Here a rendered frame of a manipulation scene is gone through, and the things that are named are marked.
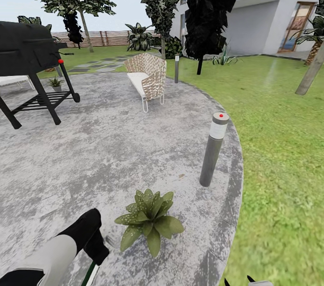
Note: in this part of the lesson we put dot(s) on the pot plant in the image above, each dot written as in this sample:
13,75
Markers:
147,217
56,85

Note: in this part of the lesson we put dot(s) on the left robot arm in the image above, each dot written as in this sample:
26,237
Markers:
47,266

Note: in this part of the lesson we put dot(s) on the door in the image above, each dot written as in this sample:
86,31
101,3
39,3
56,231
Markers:
296,23

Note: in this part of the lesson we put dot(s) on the insectifuge atomizer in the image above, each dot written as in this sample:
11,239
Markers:
91,274

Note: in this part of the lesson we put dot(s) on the charcoal grill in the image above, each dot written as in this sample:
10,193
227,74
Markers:
27,49

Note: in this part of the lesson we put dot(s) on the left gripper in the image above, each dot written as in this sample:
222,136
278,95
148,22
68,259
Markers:
98,251

